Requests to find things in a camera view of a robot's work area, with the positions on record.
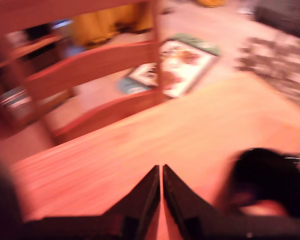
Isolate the wooden bookshelf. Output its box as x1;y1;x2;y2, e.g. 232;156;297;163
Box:
0;19;76;113

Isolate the wooden chair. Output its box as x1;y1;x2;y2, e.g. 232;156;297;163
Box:
0;0;166;146

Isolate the stack of magazines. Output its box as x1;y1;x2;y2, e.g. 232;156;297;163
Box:
0;87;33;109

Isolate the printed floor mat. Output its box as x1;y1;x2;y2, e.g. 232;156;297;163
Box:
117;33;222;99

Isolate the black Elwood mug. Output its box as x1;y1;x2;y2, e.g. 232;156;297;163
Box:
224;147;300;221

